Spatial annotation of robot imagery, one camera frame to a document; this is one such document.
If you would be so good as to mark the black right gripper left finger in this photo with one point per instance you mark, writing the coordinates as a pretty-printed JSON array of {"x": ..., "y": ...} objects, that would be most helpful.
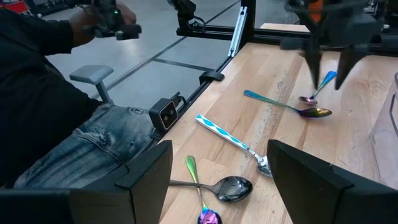
[{"x": 152, "y": 174}]

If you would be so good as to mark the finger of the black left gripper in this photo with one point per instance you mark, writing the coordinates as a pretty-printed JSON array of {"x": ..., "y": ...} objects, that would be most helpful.
[
  {"x": 345, "y": 67},
  {"x": 313, "y": 65}
]

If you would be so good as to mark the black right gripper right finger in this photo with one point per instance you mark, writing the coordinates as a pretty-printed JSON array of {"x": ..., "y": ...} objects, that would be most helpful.
[{"x": 298, "y": 180}]

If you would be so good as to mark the black spoon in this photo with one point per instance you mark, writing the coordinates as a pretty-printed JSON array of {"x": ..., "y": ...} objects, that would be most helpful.
[{"x": 233, "y": 188}]

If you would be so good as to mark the purple-bowled iridescent spoon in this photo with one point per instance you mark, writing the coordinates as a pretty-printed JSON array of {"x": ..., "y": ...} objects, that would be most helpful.
[{"x": 210, "y": 216}]

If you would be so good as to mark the clear plastic bin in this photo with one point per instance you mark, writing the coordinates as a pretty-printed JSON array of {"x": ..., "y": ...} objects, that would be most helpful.
[{"x": 385, "y": 149}]

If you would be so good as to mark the black plastic clip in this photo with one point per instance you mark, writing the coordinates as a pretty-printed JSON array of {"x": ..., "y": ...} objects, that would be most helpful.
[{"x": 211, "y": 76}]

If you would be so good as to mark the grey chair armrest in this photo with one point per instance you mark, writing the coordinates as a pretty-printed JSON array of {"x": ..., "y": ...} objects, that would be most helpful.
[{"x": 91, "y": 73}]

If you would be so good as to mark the person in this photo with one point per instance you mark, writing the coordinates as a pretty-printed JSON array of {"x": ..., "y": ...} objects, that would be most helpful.
[{"x": 37, "y": 93}]

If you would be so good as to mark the person's hand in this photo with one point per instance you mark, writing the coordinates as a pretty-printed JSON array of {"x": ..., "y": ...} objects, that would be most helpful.
[{"x": 77, "y": 28}]

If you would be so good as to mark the black table-level camera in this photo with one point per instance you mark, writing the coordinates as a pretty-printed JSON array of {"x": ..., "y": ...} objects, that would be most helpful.
[{"x": 166, "y": 115}]

